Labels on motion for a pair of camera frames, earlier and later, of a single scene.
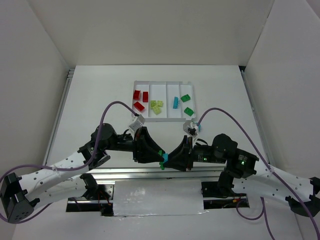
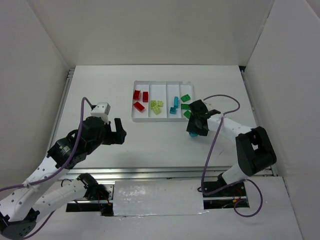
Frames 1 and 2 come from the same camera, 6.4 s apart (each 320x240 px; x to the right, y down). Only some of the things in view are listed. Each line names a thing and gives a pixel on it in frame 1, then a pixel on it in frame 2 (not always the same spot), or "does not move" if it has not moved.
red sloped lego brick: x=138 y=106 does not move
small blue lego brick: x=165 y=156 → x=173 y=110
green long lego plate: x=161 y=163 → x=185 y=106
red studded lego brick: x=145 y=97 does not move
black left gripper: x=137 y=145 → x=115 y=135
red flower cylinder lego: x=136 y=95 does not move
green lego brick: x=185 y=98 does not move
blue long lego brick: x=175 y=103 does not move
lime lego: x=157 y=109 does not move
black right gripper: x=188 y=154 → x=197 y=120
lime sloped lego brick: x=153 y=104 does not move
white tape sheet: x=155 y=197 does not move
